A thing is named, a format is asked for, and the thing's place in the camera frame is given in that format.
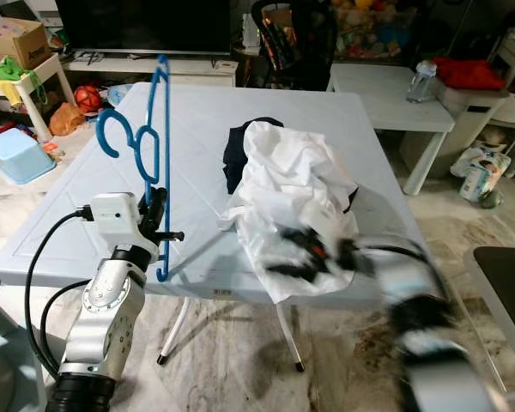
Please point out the low white side table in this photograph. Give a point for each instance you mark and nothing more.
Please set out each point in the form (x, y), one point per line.
(53, 77)

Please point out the brown cardboard box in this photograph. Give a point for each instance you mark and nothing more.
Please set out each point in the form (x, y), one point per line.
(17, 41)

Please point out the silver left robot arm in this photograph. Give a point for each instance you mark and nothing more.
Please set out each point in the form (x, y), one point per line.
(99, 326)

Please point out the toy filled shelf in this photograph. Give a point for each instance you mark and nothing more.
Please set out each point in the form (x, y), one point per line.
(378, 34)

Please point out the white television stand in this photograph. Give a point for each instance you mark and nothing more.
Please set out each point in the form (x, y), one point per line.
(120, 67)

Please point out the dark navy garment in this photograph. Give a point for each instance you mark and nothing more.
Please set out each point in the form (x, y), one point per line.
(236, 154)

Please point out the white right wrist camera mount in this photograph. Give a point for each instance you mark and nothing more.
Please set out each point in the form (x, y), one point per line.
(403, 275)

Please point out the blue plastic clothes hanger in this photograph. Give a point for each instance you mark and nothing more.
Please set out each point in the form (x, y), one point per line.
(144, 146)

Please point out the white shirt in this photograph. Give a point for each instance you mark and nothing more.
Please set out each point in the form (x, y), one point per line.
(292, 180)

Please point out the orange plastic bag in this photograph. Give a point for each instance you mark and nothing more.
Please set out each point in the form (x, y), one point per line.
(66, 120)

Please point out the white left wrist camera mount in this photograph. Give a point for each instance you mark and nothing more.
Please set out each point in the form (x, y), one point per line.
(116, 219)

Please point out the light blue plastic tub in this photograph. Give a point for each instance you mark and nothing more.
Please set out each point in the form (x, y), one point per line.
(21, 154)

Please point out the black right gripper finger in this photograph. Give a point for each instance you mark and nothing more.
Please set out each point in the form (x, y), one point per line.
(296, 273)
(302, 236)

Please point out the black flat television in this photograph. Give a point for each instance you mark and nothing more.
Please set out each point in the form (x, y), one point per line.
(146, 26)

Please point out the red cloth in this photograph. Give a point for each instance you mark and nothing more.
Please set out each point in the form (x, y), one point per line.
(468, 75)

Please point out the light grey folding table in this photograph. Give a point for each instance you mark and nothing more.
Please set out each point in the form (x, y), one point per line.
(69, 189)

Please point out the clear water bottle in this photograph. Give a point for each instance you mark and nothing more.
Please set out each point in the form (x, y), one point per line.
(421, 84)

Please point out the white printed plastic bag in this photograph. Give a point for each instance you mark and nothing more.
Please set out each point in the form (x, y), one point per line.
(485, 176)

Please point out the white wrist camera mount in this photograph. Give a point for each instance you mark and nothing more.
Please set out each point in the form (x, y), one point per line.
(403, 275)
(116, 219)

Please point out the small white plastic table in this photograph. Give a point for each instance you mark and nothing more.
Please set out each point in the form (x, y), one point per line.
(378, 94)

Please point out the white storage cabinet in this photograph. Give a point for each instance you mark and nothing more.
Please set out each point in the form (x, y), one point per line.
(476, 116)

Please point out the red toy ball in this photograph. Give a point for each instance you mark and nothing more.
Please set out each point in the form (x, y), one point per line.
(88, 98)

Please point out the black mesh office chair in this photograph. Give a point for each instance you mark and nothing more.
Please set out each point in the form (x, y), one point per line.
(305, 51)

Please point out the green cloth toy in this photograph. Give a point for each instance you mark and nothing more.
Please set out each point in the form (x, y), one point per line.
(15, 69)

